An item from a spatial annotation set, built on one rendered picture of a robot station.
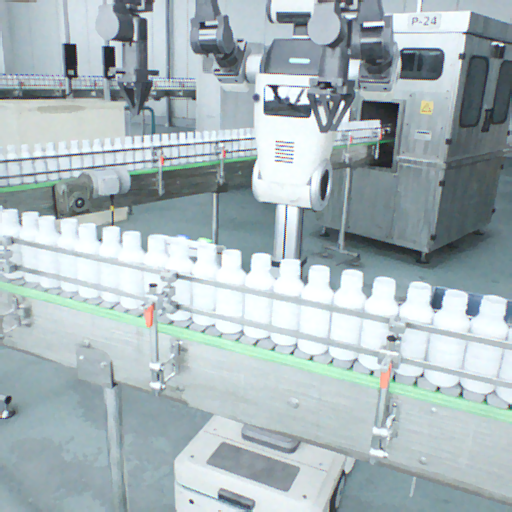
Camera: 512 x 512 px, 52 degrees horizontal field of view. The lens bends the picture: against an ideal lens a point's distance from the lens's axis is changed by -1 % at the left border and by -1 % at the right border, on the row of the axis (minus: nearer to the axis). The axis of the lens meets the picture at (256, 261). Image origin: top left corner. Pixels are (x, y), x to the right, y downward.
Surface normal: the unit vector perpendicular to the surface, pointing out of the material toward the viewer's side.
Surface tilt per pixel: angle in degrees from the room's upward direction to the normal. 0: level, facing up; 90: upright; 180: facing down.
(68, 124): 90
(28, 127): 90
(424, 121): 90
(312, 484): 0
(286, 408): 90
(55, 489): 0
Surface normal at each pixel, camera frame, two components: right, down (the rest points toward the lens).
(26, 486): 0.04, -0.94
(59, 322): -0.40, 0.29
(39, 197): 0.74, 0.26
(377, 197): -0.67, 0.22
